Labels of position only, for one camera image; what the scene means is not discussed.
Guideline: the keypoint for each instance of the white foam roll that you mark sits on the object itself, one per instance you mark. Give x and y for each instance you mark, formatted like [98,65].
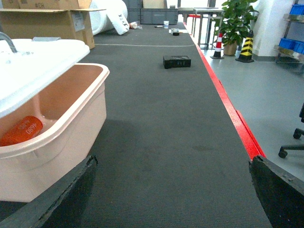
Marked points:
[114,16]

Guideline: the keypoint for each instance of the orange cylindrical capacitor 4680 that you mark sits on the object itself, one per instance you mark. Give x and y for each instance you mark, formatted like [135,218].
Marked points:
[26,129]

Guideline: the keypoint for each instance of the black rectangular device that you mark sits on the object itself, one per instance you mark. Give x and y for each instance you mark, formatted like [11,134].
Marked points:
[176,62]

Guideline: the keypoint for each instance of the grey plastic crate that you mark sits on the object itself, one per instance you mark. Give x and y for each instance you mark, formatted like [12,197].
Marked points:
[158,16]

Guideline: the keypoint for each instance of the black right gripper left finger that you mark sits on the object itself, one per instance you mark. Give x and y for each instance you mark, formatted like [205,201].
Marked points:
[60,206]

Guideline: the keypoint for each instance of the potted green plant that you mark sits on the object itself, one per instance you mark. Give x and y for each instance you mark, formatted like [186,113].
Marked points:
[236,18]

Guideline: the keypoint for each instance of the brown cardboard box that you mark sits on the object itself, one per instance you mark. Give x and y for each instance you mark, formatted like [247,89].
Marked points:
[47,18]

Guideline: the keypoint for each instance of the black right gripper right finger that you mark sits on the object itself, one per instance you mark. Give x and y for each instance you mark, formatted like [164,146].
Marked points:
[280,193]

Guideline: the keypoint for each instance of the pink plastic storage box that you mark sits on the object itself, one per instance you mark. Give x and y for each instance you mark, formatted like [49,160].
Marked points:
[73,111]

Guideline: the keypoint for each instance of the white box lid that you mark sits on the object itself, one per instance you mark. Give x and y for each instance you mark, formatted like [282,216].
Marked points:
[29,65]

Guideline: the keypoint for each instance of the yellow black traffic cone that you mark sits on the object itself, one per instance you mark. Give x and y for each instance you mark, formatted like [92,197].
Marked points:
[245,55]

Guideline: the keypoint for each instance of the red white traffic cone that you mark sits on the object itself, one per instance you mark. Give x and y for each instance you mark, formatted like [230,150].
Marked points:
[218,48]

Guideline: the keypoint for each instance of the white paper cup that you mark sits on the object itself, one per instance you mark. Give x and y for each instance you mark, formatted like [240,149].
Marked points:
[165,24]

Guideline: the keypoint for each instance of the red metal frame table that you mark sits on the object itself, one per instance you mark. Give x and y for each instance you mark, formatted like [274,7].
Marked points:
[177,119]

